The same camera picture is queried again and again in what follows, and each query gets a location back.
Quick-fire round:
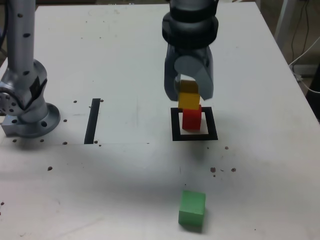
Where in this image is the white frame leg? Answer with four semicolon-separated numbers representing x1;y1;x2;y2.
273;0;296;43

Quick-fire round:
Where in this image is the yellow cube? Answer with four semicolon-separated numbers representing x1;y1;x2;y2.
177;79;203;111

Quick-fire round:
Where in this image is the black tape strip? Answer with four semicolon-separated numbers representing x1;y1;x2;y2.
83;98;101;145

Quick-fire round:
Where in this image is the green cube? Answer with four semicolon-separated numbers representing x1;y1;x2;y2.
177;189;207;227

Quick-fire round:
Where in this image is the black hanging background cable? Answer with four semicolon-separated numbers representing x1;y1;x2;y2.
289;0;311;63

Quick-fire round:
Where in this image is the red cube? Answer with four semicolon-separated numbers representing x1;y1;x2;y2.
181;104;203;131

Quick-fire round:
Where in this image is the white background cable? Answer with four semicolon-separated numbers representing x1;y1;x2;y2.
288;36;320;95

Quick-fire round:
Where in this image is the black tape square outline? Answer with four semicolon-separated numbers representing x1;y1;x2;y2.
170;106;219;142

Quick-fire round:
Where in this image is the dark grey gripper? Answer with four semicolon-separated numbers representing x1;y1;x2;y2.
163;41;215;102

